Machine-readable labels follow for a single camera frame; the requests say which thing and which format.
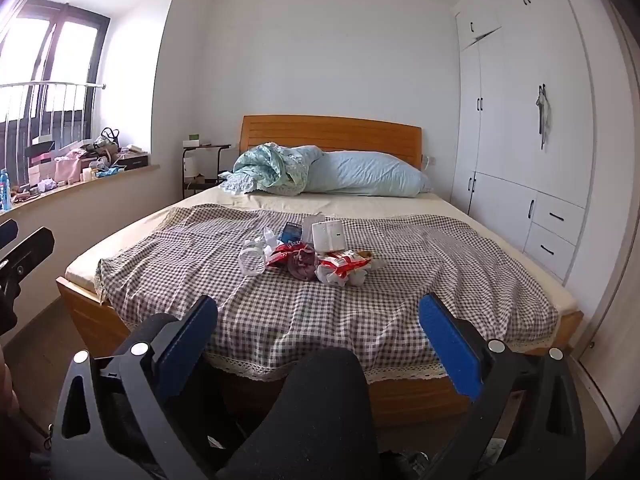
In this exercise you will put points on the black side table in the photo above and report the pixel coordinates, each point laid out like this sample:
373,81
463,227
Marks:
202,148

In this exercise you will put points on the metal window railing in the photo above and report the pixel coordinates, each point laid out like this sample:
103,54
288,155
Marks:
65,110

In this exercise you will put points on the white tissue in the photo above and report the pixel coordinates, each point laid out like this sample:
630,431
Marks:
270,239

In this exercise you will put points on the purple cloth pouch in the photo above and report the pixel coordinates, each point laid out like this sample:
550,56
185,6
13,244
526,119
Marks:
302,266

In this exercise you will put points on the light blue pillow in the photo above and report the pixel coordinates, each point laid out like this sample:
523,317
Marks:
365,172

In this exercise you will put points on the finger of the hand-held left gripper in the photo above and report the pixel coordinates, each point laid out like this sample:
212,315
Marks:
31,246
7,233

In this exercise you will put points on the white wardrobe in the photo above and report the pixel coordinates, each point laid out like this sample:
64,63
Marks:
525,135

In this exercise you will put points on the brown food scrap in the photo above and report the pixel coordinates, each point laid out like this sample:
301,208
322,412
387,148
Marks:
372,260

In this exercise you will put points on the brown checked blanket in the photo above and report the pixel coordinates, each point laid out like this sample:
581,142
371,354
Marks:
300,310

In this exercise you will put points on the small blue box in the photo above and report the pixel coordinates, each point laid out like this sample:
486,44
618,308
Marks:
291,232

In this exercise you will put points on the dark framed window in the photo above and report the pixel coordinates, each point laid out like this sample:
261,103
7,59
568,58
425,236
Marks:
75,50

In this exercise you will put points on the stack of cardboard boxes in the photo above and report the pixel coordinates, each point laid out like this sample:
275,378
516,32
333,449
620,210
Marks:
40,160

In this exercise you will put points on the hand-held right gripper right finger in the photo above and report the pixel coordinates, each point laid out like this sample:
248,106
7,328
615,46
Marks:
450,350

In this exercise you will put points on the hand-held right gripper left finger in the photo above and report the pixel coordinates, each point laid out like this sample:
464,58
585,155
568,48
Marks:
186,332

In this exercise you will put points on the wooden bed frame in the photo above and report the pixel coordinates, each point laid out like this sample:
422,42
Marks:
330,135

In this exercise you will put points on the blue plastic bottle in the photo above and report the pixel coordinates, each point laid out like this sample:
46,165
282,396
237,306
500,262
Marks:
5,190

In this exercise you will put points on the teal floral quilt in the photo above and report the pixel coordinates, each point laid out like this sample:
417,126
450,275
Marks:
270,165

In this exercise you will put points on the person's left forearm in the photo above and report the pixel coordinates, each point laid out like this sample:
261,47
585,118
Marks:
7,400

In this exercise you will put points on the white carton box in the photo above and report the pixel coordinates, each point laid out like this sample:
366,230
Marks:
328,236

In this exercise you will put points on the flat black box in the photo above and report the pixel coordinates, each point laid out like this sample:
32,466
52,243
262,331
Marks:
134,161

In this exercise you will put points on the clear plastic bottle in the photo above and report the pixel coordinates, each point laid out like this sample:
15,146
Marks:
252,260

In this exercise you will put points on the green and white box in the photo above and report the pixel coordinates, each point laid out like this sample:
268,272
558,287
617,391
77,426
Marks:
191,140

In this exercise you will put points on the red and white snack packet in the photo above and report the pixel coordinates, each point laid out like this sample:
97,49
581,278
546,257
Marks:
340,265

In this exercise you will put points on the person's right leg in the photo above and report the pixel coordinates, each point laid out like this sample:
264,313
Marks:
305,410

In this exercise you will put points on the white wall socket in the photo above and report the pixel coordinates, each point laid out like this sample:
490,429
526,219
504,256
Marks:
428,161

